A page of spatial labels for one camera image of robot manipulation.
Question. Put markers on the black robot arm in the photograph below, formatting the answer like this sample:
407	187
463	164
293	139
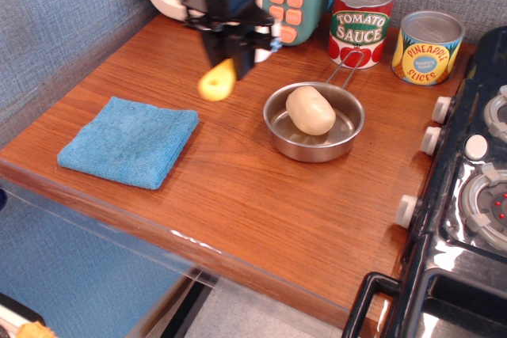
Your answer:
232	29

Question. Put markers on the black toy stove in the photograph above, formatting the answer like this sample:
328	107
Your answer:
453	278

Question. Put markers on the orange object at corner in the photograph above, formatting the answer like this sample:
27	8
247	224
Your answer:
34	330

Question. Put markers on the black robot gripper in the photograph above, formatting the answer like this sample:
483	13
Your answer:
213	16

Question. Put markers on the small steel pan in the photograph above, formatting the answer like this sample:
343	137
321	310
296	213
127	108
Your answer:
299	146

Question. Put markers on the blue folded cloth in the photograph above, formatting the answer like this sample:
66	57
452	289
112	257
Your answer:
130	143

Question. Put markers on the pineapple slices can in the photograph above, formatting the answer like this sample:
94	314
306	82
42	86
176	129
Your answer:
427	47

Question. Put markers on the beige toy potato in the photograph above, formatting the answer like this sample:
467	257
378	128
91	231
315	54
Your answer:
310	111

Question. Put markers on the tomato sauce can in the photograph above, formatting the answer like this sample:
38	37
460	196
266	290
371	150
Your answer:
358	29

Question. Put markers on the yellow handled white toy knife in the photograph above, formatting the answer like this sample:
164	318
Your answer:
218	83

